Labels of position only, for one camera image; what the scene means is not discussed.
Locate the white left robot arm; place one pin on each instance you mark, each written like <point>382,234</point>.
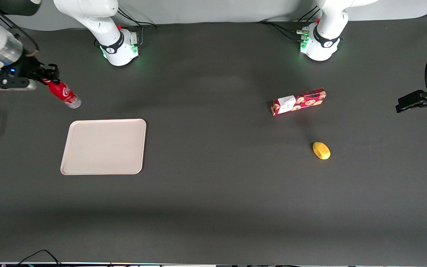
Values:
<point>326,26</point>

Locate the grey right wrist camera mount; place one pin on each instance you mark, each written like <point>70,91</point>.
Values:
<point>9,84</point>

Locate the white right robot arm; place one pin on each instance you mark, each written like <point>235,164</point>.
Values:
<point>87,16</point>

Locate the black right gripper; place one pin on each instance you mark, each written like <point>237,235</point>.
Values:
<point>27,67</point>

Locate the yellow lemon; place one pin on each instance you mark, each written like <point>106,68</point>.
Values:
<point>321,151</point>

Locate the red cookie box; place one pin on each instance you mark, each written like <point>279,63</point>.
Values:
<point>298,102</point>

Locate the beige rectangular tray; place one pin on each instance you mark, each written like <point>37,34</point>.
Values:
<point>104,146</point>

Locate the red coke bottle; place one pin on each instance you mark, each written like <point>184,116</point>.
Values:
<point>63,92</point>

